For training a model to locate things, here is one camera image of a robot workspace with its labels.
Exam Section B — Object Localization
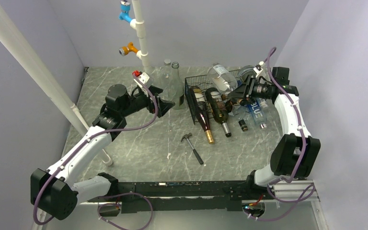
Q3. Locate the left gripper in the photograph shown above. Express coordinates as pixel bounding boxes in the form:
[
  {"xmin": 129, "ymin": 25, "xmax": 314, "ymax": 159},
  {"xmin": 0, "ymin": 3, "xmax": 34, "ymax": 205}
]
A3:
[{"xmin": 120, "ymin": 85, "xmax": 175, "ymax": 117}]

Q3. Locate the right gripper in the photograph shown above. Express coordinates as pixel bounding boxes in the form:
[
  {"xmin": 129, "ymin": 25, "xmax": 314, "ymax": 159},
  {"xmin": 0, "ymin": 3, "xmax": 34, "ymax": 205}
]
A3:
[{"xmin": 228, "ymin": 74, "xmax": 271, "ymax": 104}]

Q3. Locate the clear frosted wine bottle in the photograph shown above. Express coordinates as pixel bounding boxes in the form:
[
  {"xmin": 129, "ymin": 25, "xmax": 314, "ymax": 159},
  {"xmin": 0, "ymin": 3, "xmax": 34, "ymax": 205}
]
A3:
[{"xmin": 167, "ymin": 62, "xmax": 184, "ymax": 110}]

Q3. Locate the clear bottle white label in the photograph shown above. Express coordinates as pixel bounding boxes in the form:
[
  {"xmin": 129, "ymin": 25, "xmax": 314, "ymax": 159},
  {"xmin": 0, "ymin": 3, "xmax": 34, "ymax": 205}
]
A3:
[{"xmin": 207, "ymin": 63, "xmax": 247, "ymax": 108}]

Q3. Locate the round clear glass bottle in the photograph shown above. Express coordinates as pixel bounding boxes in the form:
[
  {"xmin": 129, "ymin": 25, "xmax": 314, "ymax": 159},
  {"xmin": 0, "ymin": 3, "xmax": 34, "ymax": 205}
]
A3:
[{"xmin": 159, "ymin": 59, "xmax": 172, "ymax": 99}]

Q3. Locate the clear bottle dark label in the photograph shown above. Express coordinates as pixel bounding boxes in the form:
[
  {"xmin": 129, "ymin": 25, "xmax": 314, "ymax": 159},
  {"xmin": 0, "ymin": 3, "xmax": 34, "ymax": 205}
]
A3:
[{"xmin": 238, "ymin": 65, "xmax": 256, "ymax": 83}]

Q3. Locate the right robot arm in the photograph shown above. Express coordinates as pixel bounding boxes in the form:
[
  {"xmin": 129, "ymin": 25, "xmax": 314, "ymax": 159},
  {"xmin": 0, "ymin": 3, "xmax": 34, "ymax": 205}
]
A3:
[{"xmin": 228, "ymin": 64, "xmax": 321, "ymax": 199}]

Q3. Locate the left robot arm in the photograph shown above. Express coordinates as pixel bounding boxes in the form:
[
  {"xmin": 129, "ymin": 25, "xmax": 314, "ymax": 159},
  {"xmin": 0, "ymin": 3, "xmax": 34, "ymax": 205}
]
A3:
[{"xmin": 30, "ymin": 84, "xmax": 175, "ymax": 225}]

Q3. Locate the blue label clear bottle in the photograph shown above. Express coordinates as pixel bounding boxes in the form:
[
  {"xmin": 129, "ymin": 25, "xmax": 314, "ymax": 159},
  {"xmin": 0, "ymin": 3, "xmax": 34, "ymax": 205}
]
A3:
[{"xmin": 247, "ymin": 100, "xmax": 267, "ymax": 129}]

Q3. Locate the green wine bottle silver cap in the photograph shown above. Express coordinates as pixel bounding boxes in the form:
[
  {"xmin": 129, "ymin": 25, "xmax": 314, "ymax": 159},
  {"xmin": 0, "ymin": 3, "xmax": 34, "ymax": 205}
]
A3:
[{"xmin": 205, "ymin": 87, "xmax": 232, "ymax": 138}]

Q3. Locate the red wine bottle gold cap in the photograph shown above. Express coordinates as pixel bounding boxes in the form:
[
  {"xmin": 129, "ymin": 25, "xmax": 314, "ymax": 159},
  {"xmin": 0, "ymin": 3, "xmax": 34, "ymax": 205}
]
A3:
[{"xmin": 189, "ymin": 86, "xmax": 215, "ymax": 144}]

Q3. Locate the small grey hammer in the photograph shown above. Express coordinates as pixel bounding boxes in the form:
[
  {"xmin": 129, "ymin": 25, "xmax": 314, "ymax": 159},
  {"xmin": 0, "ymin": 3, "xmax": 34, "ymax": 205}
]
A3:
[{"xmin": 181, "ymin": 133, "xmax": 204, "ymax": 165}]

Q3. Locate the orange pipe nozzle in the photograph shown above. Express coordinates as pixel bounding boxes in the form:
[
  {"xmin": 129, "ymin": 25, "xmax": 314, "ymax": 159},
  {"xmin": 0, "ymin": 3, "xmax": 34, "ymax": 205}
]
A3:
[{"xmin": 119, "ymin": 42, "xmax": 138, "ymax": 56}]

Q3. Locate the blue pipe nozzle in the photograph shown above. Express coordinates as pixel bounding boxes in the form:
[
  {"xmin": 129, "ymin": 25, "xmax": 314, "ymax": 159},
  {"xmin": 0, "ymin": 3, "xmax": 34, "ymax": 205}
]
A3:
[{"xmin": 119, "ymin": 0, "xmax": 132, "ymax": 23}]

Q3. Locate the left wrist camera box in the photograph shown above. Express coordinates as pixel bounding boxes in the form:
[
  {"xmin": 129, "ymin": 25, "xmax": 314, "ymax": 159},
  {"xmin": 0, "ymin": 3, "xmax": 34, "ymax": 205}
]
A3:
[{"xmin": 132, "ymin": 70, "xmax": 153, "ymax": 92}]

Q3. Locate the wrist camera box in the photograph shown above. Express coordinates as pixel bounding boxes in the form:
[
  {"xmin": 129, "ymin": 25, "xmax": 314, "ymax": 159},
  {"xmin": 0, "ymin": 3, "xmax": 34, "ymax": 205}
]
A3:
[
  {"xmin": 253, "ymin": 61, "xmax": 268, "ymax": 78},
  {"xmin": 132, "ymin": 70, "xmax": 153, "ymax": 92}
]

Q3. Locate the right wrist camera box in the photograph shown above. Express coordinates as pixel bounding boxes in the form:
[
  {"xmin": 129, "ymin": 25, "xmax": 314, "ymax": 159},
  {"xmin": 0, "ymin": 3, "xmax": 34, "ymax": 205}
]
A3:
[{"xmin": 253, "ymin": 61, "xmax": 268, "ymax": 78}]

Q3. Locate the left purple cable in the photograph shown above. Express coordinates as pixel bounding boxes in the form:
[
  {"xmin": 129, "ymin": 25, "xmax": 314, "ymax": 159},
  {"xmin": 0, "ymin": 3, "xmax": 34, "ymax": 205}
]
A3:
[{"xmin": 32, "ymin": 73, "xmax": 159, "ymax": 230}]

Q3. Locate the purple cable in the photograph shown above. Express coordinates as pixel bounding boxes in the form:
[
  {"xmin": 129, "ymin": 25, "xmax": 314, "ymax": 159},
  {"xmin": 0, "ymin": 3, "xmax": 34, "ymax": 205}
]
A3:
[
  {"xmin": 241, "ymin": 46, "xmax": 315, "ymax": 222},
  {"xmin": 32, "ymin": 73, "xmax": 159, "ymax": 230}
]

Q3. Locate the black wire wine rack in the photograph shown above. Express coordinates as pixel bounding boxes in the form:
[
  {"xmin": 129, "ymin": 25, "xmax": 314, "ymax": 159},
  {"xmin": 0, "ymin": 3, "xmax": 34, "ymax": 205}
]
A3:
[{"xmin": 184, "ymin": 70, "xmax": 269, "ymax": 125}]

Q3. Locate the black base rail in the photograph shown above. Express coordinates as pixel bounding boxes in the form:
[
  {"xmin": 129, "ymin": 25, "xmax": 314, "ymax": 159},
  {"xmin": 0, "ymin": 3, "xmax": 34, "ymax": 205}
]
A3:
[{"xmin": 90, "ymin": 177, "xmax": 273, "ymax": 214}]

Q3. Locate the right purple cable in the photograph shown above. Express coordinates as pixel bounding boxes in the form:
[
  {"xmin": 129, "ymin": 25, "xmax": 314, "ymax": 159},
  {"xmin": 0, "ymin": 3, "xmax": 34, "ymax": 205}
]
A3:
[{"xmin": 241, "ymin": 46, "xmax": 315, "ymax": 222}]

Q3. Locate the white pvc pipe frame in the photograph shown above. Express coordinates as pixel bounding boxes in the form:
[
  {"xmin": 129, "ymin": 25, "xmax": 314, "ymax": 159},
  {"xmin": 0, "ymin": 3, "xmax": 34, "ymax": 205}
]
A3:
[{"xmin": 0, "ymin": 0, "xmax": 155, "ymax": 167}]

